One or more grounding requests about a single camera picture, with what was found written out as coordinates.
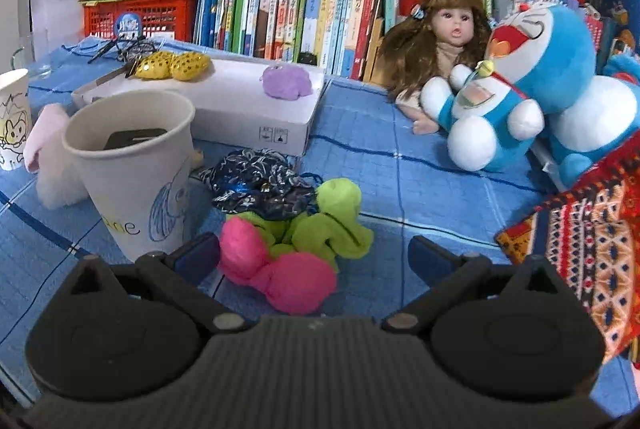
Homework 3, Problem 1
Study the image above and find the brown-haired doll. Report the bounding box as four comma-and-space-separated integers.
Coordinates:
376, 0, 494, 136

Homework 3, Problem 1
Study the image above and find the purple plush toy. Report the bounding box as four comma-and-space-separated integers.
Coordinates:
259, 64, 314, 100

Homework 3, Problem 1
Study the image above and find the large blue cat plush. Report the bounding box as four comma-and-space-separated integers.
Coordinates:
486, 2, 640, 191

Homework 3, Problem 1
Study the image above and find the white board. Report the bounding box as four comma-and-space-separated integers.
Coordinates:
29, 0, 87, 46

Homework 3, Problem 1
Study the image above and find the paper cup with blue drawing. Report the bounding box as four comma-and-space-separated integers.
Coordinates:
62, 89, 196, 263

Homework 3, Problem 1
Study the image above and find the black miniature bicycle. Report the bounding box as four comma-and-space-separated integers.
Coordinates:
87, 34, 157, 65

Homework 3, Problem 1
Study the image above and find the red basket with round sticker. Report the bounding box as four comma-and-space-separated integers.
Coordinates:
82, 0, 199, 43

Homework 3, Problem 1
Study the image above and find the colourful patterned cloth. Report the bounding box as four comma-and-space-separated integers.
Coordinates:
494, 143, 640, 366

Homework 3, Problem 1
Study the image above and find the dark blue patterned cloth pouch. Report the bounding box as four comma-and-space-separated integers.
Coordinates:
199, 148, 322, 221

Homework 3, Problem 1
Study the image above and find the paper cup with cartoon print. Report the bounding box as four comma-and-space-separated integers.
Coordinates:
0, 68, 33, 171

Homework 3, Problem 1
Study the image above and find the yellow spotted soft pouch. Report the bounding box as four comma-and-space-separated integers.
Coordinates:
134, 51, 211, 82

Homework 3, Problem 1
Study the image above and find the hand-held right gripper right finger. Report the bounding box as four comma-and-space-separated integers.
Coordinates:
381, 235, 571, 335

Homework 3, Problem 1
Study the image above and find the clear glass cup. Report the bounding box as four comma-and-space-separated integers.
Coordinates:
9, 33, 54, 78

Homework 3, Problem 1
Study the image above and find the pink and green soft toy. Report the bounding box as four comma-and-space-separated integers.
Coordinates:
217, 178, 375, 316

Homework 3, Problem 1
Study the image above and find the row of upright books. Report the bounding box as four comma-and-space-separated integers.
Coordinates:
194, 0, 495, 81

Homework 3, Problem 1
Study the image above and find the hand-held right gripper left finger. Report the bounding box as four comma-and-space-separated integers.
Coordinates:
60, 233, 251, 335

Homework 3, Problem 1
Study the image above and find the pale pink soft toy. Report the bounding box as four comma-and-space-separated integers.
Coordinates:
22, 103, 72, 174

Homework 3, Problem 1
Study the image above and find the white cardboard box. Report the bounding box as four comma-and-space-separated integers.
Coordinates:
71, 56, 327, 158

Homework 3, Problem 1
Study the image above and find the black object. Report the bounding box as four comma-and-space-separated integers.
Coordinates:
102, 127, 169, 151

